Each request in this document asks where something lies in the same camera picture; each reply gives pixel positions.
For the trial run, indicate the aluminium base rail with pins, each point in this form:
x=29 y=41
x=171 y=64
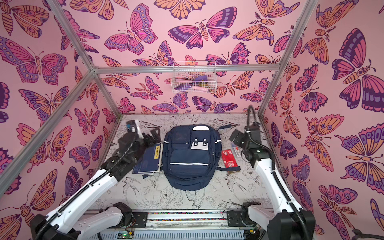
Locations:
x=178 y=225

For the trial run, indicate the green circuit board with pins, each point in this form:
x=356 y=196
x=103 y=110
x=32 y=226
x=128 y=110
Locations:
x=125 y=235

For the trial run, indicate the navy blue hardcover book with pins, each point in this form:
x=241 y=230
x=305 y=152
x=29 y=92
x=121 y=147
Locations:
x=150 y=162

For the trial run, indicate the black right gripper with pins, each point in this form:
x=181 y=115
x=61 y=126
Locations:
x=237 y=137

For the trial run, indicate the navy blue backpack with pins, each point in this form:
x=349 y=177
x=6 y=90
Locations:
x=191 y=155

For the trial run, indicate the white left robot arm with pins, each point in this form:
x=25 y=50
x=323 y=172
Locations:
x=64 y=222

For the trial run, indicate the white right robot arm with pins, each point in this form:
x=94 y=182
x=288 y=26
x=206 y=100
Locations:
x=288 y=220

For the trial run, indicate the white wire wall basket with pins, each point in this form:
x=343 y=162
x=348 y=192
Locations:
x=194 y=77

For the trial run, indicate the clear pen refill package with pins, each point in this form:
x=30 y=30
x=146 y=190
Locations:
x=236 y=150

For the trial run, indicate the red pencil case package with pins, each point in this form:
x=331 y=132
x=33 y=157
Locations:
x=229 y=159

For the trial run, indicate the pink item in basket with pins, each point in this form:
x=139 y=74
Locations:
x=199 y=89

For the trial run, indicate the purple item in basket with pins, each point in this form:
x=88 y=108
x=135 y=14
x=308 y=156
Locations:
x=201 y=79

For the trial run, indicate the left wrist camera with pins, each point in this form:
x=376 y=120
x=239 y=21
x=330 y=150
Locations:
x=133 y=126

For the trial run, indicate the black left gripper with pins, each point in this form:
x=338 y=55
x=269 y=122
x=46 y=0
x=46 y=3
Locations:
x=148 y=139

